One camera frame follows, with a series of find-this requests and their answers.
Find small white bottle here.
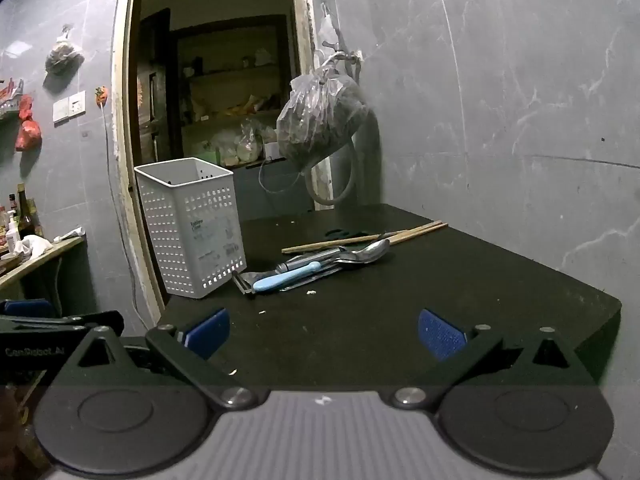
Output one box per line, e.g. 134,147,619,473
4,210,22,245

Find dark glass bottle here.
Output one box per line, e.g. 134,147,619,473
15,182,37,238

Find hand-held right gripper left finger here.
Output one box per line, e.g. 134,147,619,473
52,308,257,411

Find wall rack with packets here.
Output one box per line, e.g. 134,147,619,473
0,77,26,121

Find clear plastic bag dark contents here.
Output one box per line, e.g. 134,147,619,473
276,62,370,167

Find small hanging plastic bag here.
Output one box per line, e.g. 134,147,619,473
45,24,83,77

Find wooden chopstick purple band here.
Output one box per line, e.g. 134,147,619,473
385,220,444,241
281,232,388,255

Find storage shelving unit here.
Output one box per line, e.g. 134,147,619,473
170,15,301,166

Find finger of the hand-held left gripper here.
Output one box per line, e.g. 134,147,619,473
0,310,125,337
0,300,55,319

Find blue handled knife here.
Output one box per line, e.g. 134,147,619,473
252,259,351,295

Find white cloth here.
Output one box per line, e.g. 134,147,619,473
12,235,53,262

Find grey hose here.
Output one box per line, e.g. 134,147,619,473
304,75,381,211

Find dark grey cabinet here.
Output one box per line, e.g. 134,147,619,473
232,157,313,221

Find wooden shelf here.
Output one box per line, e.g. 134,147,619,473
0,236,86,291

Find stainless steel peeler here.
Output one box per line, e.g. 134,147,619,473
232,246,348,298

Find white hanging bag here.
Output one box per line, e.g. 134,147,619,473
317,2,342,51

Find metal faucet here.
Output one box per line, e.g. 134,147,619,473
320,49,363,81

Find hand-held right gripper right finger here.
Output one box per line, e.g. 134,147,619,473
391,308,600,409

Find white perforated plastic basket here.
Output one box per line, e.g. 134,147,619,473
134,156,248,300

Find pale door frame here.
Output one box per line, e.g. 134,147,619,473
112,0,335,313

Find dark wooden door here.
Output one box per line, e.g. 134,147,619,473
137,7,173,161

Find white wall switch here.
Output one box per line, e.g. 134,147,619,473
52,91,87,124

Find thin wall cable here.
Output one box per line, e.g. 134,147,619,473
100,105,142,311

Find white plastic bag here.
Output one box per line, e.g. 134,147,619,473
235,120,266,161

